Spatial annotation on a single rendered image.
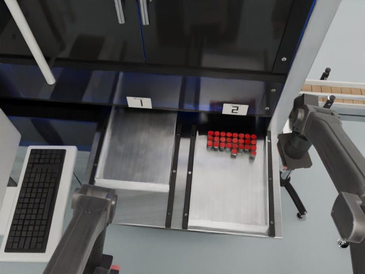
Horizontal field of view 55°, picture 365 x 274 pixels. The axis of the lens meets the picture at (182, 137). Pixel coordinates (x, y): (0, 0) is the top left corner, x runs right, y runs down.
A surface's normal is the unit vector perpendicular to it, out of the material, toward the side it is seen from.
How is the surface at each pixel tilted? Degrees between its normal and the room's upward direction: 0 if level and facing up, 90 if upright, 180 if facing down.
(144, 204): 0
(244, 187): 0
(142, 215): 0
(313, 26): 90
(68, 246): 41
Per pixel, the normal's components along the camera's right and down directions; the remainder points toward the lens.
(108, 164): 0.00, -0.51
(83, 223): 0.20, -0.92
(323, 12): -0.09, 0.86
